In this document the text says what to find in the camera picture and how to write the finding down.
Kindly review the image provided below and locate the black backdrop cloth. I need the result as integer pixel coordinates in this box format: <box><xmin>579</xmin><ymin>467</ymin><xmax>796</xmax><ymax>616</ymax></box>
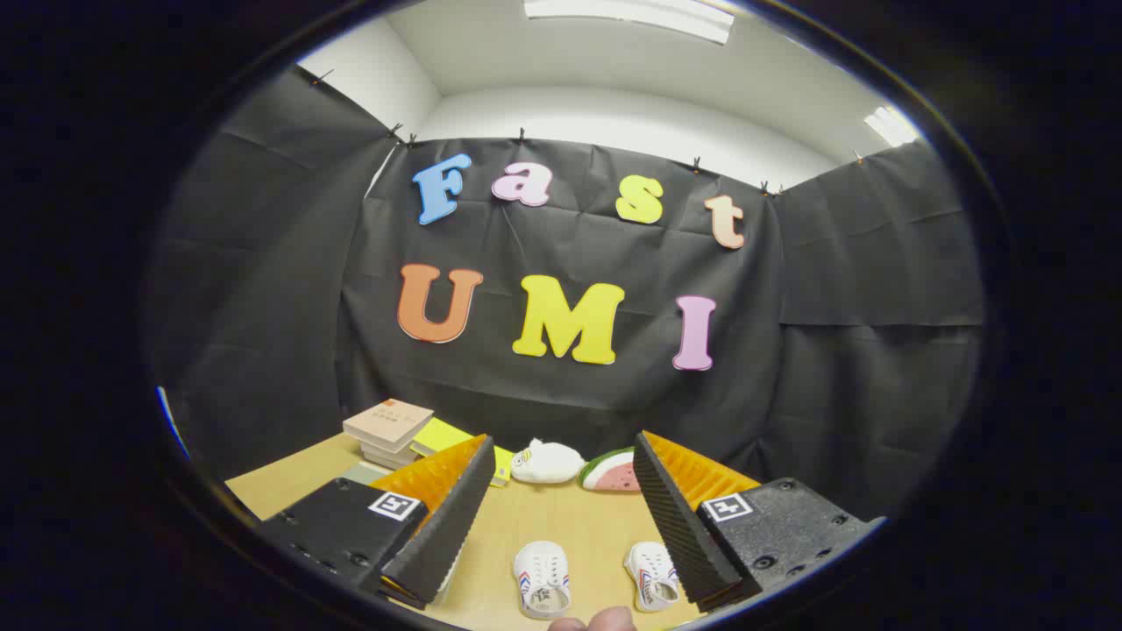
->
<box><xmin>145</xmin><ymin>66</ymin><xmax>987</xmax><ymax>522</ymax></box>

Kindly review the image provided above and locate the yellow book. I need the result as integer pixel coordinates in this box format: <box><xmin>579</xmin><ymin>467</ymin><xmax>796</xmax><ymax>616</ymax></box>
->
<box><xmin>410</xmin><ymin>417</ymin><xmax>515</xmax><ymax>488</ymax></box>

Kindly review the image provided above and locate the white plush toy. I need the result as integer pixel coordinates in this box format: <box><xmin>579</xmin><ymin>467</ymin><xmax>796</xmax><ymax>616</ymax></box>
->
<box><xmin>511</xmin><ymin>438</ymin><xmax>586</xmax><ymax>485</ymax></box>

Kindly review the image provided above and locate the ceiling light panel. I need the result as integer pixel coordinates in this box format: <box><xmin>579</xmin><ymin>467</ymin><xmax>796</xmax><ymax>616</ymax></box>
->
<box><xmin>524</xmin><ymin>0</ymin><xmax>735</xmax><ymax>46</ymax></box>
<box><xmin>863</xmin><ymin>105</ymin><xmax>919</xmax><ymax>147</ymax></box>

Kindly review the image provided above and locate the white canvas shoe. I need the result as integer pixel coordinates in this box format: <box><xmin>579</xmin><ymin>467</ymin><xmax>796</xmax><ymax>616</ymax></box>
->
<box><xmin>624</xmin><ymin>541</ymin><xmax>680</xmax><ymax>612</ymax></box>
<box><xmin>513</xmin><ymin>541</ymin><xmax>572</xmax><ymax>620</ymax></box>

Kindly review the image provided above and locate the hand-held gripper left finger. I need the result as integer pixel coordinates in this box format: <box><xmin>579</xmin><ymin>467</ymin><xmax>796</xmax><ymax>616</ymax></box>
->
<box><xmin>259</xmin><ymin>434</ymin><xmax>497</xmax><ymax>612</ymax></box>

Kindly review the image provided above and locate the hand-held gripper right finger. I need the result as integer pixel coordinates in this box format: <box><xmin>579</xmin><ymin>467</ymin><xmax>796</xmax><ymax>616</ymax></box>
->
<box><xmin>633</xmin><ymin>429</ymin><xmax>886</xmax><ymax>613</ymax></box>

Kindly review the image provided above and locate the beige book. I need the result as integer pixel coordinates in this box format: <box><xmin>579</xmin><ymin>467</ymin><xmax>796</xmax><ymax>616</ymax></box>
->
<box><xmin>342</xmin><ymin>399</ymin><xmax>435</xmax><ymax>453</ymax></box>

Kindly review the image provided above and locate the watermelon slice plush toy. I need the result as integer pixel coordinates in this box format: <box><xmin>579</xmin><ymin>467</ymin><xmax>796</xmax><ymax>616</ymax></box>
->
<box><xmin>579</xmin><ymin>447</ymin><xmax>643</xmax><ymax>493</ymax></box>

